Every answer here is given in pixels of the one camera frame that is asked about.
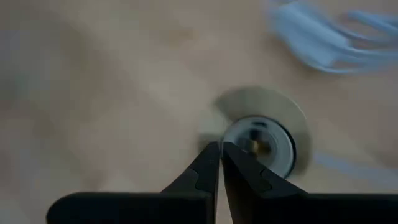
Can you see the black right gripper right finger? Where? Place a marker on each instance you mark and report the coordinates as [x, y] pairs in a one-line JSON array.
[[280, 208]]

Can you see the brass lamp socket base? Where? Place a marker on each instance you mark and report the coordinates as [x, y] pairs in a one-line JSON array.
[[264, 102]]

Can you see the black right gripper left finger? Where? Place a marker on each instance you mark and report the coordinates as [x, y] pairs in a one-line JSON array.
[[186, 208]]

